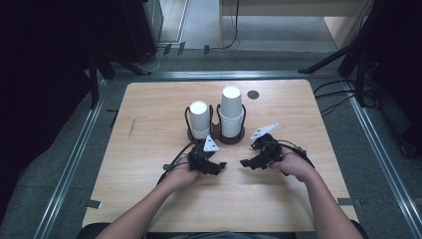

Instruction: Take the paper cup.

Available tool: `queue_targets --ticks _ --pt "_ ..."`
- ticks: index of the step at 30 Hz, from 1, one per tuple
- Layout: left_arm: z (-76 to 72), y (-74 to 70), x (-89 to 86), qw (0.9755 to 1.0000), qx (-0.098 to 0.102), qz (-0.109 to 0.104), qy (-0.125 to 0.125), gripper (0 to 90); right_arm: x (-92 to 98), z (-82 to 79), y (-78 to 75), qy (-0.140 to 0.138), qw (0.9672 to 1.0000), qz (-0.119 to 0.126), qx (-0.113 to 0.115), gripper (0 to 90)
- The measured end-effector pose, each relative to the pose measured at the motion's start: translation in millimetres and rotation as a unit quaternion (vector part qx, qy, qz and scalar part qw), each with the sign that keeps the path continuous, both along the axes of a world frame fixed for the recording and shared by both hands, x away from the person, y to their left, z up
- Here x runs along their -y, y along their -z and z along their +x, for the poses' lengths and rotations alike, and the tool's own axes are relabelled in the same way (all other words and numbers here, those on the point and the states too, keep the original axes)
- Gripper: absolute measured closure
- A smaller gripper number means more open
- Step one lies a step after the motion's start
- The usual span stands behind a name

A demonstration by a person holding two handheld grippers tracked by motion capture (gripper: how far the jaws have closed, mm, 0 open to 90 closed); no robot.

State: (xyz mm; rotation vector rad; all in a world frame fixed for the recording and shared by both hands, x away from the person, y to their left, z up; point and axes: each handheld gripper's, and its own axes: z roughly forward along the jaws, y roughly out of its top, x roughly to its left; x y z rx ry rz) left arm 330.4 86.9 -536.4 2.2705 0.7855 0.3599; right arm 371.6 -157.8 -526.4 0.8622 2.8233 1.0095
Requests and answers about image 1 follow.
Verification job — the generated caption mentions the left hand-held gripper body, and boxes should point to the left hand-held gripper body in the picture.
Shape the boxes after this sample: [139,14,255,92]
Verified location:
[186,134,221,173]

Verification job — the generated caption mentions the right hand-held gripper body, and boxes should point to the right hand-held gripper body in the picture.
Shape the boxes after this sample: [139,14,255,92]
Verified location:
[250,121,284,165]

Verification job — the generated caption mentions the dark wooden double cup holder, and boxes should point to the dark wooden double cup holder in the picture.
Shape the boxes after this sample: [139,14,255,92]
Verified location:
[184,103,247,145]

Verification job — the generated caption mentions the person's left hand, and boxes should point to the person's left hand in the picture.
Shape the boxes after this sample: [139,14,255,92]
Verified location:
[164,163,202,193]

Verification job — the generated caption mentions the person's right hand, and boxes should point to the person's right hand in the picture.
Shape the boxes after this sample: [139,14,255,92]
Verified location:
[268,146,317,183]

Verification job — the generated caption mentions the person's grey clothing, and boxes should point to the person's grey clothing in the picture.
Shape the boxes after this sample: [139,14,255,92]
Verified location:
[167,231,278,239]

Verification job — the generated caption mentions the grey tape strip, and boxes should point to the grey tape strip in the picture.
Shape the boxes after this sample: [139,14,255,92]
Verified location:
[337,197,363,209]
[79,198,103,210]

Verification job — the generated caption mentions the black tripod stand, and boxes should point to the black tripod stand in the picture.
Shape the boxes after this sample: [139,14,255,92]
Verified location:
[298,0,392,109]
[87,48,153,111]

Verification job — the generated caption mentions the light wooden furniture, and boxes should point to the light wooden furniture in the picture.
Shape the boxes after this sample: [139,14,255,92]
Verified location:
[218,0,376,51]

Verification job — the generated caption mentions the black cabinet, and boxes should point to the black cabinet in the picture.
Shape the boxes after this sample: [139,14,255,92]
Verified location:
[120,0,164,64]

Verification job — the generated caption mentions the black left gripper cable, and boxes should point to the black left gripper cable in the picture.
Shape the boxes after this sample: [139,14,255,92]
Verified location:
[156,139,201,185]

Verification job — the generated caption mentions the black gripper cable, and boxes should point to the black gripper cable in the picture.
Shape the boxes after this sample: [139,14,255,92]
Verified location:
[156,139,201,185]
[277,138,317,176]

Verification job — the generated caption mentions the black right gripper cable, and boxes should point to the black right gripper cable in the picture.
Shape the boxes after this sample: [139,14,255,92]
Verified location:
[277,138,317,176]

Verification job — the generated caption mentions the black floor cables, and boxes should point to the black floor cables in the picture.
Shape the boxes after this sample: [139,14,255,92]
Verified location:
[313,78,381,118]

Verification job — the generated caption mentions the white floor cable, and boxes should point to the white floor cable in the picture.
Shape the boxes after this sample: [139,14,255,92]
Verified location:
[138,46,167,75]

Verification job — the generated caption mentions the metal floor rail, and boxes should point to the metal floor rail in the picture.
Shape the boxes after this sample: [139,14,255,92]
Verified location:
[342,79,422,238]
[32,79,108,239]

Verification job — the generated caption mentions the black hanging cable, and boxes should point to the black hanging cable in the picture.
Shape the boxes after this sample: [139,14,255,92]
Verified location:
[221,0,241,51]

